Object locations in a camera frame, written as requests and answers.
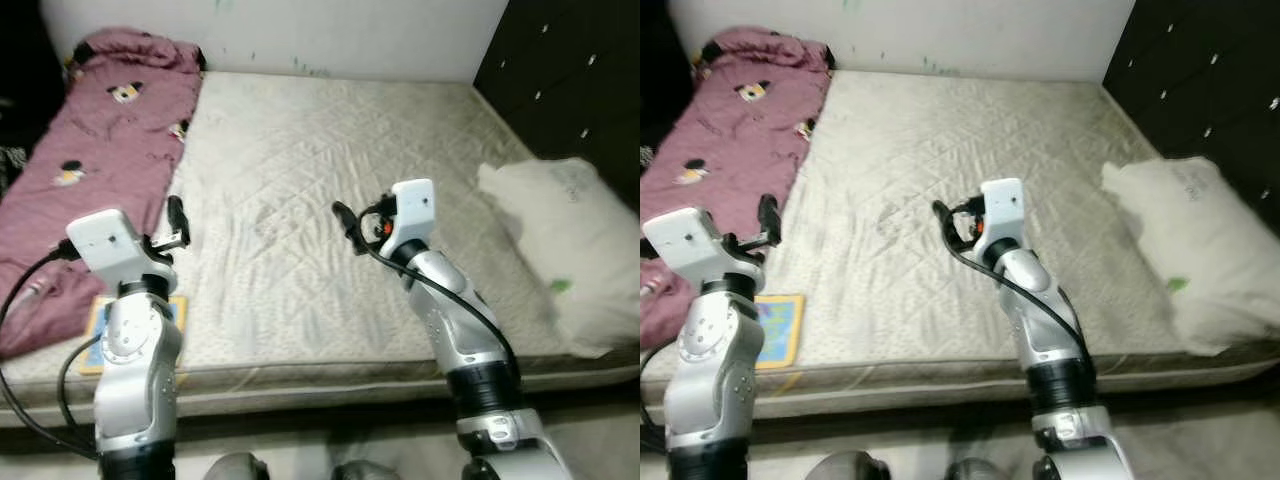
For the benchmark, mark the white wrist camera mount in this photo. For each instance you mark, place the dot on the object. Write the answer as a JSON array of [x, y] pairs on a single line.
[[105, 240], [1003, 210], [412, 210], [685, 240]]

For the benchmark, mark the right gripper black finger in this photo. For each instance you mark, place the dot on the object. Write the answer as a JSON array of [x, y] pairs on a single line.
[[348, 225], [945, 222]]

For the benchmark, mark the pink cartoon print blanket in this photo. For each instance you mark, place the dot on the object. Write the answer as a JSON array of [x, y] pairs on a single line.
[[90, 140], [730, 130]]

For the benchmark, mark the beige pillow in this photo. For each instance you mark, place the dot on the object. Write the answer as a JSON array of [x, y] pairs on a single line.
[[570, 250], [1200, 250]]

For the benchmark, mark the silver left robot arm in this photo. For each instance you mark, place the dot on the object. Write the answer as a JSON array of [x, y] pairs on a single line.
[[135, 370], [710, 370]]

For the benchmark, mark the grey robot leg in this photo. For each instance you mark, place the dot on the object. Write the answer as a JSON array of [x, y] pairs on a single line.
[[235, 468], [978, 470], [365, 470], [845, 467]]

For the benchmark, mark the beige quilted mattress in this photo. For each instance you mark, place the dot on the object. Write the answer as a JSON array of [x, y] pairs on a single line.
[[320, 200], [900, 200]]

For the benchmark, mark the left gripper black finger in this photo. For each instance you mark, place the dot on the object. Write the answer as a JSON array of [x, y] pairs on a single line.
[[178, 215], [770, 215]]

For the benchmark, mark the black tufted headboard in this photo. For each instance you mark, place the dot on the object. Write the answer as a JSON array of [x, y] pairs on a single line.
[[1200, 70], [570, 70]]

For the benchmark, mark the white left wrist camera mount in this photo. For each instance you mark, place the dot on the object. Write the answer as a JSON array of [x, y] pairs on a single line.
[[105, 240], [685, 240]]

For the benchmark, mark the grey robot left leg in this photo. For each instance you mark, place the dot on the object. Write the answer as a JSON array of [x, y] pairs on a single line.
[[235, 468], [845, 467]]

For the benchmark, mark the grey robot right leg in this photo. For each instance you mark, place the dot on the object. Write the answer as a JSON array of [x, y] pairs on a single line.
[[365, 470], [978, 470]]

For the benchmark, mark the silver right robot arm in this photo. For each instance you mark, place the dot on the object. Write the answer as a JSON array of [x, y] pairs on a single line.
[[1050, 320], [470, 330]]

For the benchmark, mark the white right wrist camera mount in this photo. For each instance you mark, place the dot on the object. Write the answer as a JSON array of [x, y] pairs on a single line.
[[1003, 210], [412, 210]]

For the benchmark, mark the colourful yellow framed board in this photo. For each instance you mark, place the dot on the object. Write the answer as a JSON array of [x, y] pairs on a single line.
[[780, 330], [92, 340]]

